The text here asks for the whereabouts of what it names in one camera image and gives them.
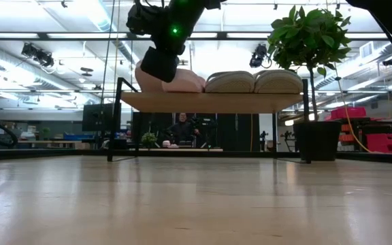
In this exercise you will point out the person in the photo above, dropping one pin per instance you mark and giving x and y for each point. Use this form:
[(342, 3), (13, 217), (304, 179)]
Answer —
[(182, 131)]

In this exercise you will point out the grey rubber slide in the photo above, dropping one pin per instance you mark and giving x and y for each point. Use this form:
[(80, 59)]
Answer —
[(230, 83), (277, 83)]

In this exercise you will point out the black ceiling spotlight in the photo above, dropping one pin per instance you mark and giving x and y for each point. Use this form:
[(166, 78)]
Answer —
[(258, 56), (39, 56)]

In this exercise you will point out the wooden shelf black metal frame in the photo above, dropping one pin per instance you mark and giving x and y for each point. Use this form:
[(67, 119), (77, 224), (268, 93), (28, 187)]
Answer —
[(216, 103)]

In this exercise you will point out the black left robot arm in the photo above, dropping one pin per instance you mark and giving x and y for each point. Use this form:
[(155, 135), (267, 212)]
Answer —
[(179, 17)]

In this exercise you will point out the red plastic bin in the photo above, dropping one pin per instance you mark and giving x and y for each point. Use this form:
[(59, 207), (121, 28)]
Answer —
[(384, 143)]

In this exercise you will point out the black computer monitor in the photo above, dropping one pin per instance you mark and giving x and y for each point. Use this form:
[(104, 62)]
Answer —
[(95, 117)]

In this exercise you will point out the red plastic crate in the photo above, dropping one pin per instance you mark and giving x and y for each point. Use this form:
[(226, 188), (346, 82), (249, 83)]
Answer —
[(347, 114)]

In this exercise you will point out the green potted plant black pot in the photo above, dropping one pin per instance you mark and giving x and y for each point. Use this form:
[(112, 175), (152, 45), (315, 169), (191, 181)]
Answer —
[(316, 139)]

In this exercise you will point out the small green background plant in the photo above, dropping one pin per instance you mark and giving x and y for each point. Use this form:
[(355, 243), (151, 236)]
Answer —
[(149, 139)]

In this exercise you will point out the pale background slides pair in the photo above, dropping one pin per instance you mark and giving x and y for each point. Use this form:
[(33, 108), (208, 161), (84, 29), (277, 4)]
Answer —
[(170, 144)]

